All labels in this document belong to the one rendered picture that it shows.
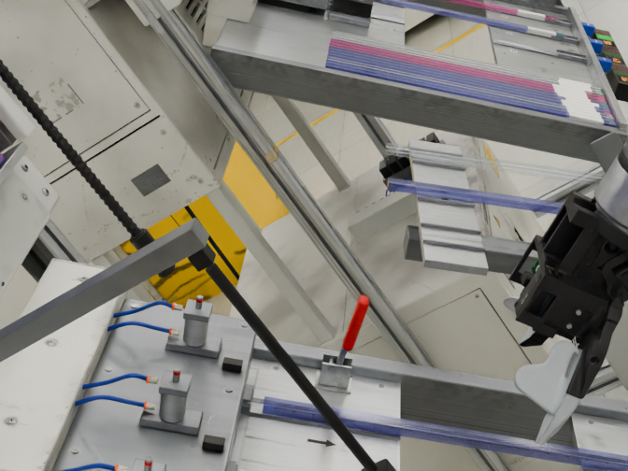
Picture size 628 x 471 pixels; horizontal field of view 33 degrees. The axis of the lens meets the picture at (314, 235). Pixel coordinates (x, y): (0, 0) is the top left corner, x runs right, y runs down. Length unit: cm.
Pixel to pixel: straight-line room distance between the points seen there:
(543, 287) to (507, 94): 98
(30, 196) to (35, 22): 80
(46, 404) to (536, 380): 42
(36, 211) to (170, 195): 86
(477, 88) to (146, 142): 58
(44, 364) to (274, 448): 23
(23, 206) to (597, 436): 62
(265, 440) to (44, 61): 102
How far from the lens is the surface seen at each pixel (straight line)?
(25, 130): 104
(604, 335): 93
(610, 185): 90
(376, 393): 108
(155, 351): 99
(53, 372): 93
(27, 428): 88
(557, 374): 94
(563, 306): 93
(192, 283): 425
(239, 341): 102
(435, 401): 112
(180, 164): 187
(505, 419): 114
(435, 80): 184
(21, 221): 103
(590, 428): 113
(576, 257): 92
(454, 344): 203
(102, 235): 198
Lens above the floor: 154
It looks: 22 degrees down
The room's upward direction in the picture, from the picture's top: 37 degrees counter-clockwise
